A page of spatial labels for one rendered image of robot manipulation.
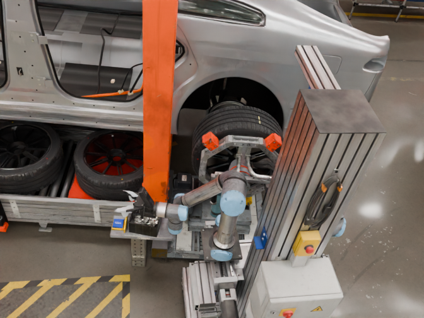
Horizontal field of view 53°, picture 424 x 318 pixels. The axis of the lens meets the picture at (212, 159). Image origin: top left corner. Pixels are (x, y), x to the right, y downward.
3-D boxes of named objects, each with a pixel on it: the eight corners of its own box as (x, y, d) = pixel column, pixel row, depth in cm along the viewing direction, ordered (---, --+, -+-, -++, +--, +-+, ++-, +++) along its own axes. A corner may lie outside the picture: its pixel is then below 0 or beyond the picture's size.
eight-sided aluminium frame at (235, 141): (269, 192, 315) (286, 139, 276) (270, 199, 310) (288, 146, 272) (196, 187, 310) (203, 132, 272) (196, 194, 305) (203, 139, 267)
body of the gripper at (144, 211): (131, 217, 213) (155, 221, 213) (131, 205, 208) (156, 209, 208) (135, 207, 219) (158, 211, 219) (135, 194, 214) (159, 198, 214)
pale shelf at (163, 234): (174, 221, 306) (174, 218, 304) (172, 241, 294) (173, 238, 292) (113, 217, 303) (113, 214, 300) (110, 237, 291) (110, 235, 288)
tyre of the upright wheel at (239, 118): (299, 144, 314) (247, 88, 278) (304, 166, 298) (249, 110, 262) (229, 182, 344) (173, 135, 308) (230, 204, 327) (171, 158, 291)
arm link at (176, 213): (185, 225, 213) (186, 215, 207) (164, 221, 213) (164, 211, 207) (188, 212, 219) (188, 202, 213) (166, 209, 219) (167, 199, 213)
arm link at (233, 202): (233, 243, 239) (249, 178, 200) (230, 266, 228) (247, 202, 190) (211, 240, 239) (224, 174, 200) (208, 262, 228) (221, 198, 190)
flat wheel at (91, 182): (149, 141, 384) (149, 121, 367) (165, 196, 341) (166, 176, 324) (73, 151, 365) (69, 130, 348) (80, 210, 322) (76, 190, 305)
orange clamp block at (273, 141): (270, 144, 281) (281, 137, 277) (272, 153, 276) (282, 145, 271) (263, 139, 278) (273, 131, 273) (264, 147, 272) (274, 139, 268)
